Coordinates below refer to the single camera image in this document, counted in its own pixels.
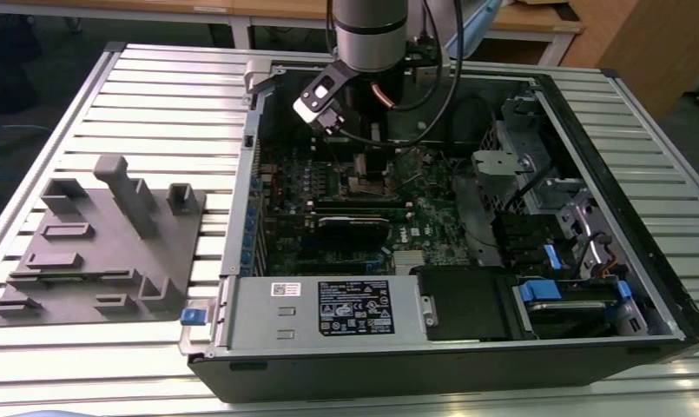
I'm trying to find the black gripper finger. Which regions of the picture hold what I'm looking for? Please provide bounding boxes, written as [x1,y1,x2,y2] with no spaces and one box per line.
[363,149,387,178]

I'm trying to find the silver CPU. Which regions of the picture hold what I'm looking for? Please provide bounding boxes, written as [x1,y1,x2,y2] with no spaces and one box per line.
[353,151,393,177]

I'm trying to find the CPU socket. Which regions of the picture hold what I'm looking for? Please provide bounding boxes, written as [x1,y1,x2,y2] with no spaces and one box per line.
[336,162,403,201]

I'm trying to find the RAM slot white clips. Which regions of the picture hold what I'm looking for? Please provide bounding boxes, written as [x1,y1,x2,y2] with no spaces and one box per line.
[313,142,400,149]

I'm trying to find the black expansion slot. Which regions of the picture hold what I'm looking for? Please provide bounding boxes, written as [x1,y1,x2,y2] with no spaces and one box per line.
[296,260,388,276]

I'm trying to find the black graphics card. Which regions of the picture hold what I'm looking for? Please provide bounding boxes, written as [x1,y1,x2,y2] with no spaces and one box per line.
[316,215,393,251]

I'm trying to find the green motherboard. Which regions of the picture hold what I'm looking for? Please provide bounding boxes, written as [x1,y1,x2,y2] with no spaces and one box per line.
[253,141,483,277]

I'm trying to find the small silver heatsink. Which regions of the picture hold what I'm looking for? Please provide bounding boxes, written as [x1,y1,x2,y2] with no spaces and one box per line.
[392,249,429,267]

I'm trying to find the grey plastic case latch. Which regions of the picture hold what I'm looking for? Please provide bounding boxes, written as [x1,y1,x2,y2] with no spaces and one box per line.
[243,59,276,95]

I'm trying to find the black connector block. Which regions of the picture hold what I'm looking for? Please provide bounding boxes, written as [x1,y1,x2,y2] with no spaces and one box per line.
[491,212,568,267]

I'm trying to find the silver metal drive cage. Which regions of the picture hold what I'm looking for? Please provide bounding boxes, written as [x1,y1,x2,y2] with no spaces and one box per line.
[479,95,623,279]

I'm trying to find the black plastic shroud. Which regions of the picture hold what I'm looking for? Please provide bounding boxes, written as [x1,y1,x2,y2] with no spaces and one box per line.
[415,265,528,343]

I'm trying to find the blue plastic tab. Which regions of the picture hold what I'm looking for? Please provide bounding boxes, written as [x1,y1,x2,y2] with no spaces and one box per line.
[537,242,563,270]

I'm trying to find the hard disk in blue carrier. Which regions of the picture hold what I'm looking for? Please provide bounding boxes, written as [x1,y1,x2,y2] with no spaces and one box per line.
[513,279,633,341]

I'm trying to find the grey power supply unit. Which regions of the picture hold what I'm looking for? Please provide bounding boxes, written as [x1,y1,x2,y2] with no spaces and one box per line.
[217,274,429,349]

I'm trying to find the wooden cabinet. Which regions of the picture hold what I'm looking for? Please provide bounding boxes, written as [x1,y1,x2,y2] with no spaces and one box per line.
[560,0,699,118]

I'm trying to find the black PC case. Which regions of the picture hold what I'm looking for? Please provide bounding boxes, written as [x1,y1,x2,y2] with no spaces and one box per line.
[184,58,699,405]

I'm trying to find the grey parts rack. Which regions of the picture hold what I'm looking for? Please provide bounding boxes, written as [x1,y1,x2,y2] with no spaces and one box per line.
[0,156,208,328]

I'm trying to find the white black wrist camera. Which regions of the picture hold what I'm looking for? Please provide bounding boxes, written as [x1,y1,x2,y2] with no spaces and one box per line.
[409,38,449,83]
[292,59,361,134]

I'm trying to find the thick black cable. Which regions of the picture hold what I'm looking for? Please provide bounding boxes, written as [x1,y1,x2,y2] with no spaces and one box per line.
[447,93,496,147]
[501,158,559,216]

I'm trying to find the black camera cable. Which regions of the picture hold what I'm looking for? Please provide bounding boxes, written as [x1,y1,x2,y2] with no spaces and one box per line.
[323,0,467,147]

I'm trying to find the grey metal bracket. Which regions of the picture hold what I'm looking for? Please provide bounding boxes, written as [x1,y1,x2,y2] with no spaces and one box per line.
[469,149,531,192]

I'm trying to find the grey flat ribbon cable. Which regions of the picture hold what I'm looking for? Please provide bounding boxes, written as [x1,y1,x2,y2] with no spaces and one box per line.
[451,172,500,267]

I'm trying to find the wooden desk white frame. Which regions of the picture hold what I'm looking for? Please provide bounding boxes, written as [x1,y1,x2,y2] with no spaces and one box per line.
[0,0,237,49]
[232,0,587,67]

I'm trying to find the coloured wire bundle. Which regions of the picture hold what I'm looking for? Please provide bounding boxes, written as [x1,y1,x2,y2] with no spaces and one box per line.
[592,255,624,280]

